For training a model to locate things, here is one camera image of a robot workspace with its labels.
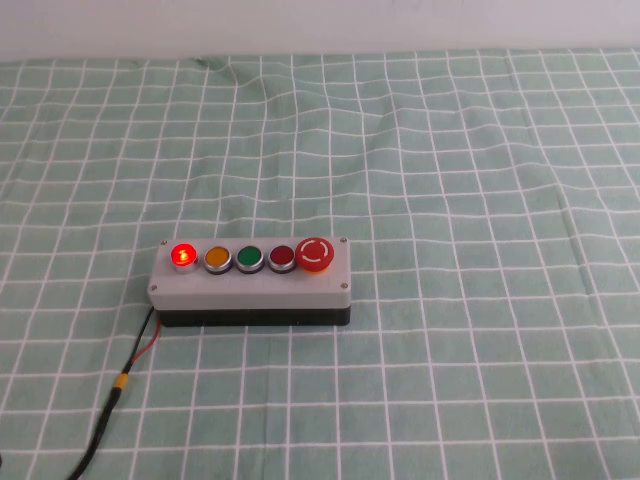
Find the grey and black button box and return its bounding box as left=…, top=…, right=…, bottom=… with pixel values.
left=146, top=235, right=354, bottom=329

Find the thin black wire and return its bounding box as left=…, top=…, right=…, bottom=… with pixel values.
left=121, top=305, right=156, bottom=375

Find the thick black power cable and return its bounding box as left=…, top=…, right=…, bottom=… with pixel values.
left=63, top=388, right=123, bottom=480

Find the green push button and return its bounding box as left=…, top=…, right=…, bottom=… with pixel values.
left=235, top=244, right=266, bottom=275

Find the red indicator light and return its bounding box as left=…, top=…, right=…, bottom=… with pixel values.
left=170, top=241, right=200, bottom=277

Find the yellow push button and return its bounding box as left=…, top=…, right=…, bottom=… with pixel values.
left=202, top=245, right=234, bottom=276

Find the green checked tablecloth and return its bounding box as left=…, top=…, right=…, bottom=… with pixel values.
left=0, top=48, right=640, bottom=480

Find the dark red push button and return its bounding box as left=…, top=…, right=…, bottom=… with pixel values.
left=268, top=243, right=298, bottom=275

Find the red emergency stop button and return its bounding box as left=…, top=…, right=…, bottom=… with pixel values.
left=294, top=236, right=336, bottom=276

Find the thin red wire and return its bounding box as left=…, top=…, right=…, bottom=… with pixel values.
left=128, top=319, right=163, bottom=369

